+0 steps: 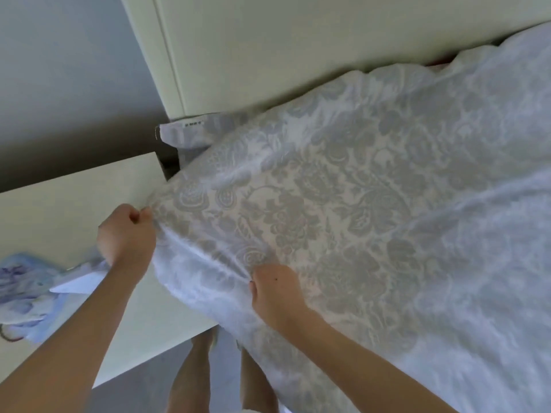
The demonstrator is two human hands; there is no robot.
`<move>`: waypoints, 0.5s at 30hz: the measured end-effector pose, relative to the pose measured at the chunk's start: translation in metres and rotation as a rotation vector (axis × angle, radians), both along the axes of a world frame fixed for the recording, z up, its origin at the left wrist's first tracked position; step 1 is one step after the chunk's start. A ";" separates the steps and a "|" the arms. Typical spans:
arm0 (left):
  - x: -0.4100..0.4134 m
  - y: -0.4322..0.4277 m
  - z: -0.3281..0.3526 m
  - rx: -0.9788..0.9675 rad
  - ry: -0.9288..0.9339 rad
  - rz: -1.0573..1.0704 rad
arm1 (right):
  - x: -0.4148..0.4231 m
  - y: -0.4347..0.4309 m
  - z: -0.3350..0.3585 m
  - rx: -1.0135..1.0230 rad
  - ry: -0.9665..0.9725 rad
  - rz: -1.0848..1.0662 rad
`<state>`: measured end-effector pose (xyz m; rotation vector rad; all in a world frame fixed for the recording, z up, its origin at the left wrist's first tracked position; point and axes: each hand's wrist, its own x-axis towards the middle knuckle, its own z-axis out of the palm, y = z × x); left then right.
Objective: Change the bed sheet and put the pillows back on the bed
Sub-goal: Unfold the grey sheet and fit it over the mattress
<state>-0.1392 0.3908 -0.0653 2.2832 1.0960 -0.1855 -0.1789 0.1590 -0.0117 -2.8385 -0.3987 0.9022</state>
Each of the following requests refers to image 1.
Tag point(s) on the cream nightstand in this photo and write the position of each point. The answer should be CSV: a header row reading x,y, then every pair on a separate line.
x,y
52,219

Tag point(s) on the person's left forearm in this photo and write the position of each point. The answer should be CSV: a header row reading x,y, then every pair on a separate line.
x,y
60,357

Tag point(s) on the person's right hand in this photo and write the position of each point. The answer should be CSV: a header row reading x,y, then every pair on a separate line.
x,y
275,296

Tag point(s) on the person's right leg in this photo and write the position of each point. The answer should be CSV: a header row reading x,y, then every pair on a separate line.
x,y
256,387

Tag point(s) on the person's left hand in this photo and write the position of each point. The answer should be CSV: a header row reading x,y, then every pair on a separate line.
x,y
127,241

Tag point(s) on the person's left leg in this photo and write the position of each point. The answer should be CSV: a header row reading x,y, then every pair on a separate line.
x,y
194,378

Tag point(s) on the person's leg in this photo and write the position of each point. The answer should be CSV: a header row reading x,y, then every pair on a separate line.
x,y
194,378
256,387

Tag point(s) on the blue-grey cloth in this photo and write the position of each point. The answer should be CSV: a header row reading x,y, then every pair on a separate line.
x,y
387,210

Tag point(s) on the person's right forearm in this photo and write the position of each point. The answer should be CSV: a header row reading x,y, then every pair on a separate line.
x,y
370,370

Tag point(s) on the blue crumpled pouch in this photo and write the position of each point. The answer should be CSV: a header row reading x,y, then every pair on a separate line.
x,y
26,296

